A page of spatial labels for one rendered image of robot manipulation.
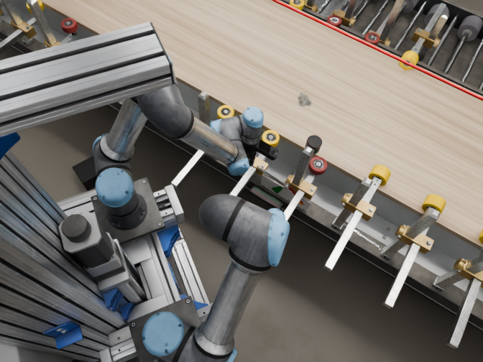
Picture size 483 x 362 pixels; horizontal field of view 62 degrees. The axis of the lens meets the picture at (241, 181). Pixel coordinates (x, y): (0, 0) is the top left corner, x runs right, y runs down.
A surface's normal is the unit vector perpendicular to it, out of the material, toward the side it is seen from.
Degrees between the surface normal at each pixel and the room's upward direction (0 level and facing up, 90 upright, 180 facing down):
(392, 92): 0
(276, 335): 0
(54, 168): 0
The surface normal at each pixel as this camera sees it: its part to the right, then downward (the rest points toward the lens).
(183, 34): 0.04, -0.46
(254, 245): -0.29, 0.24
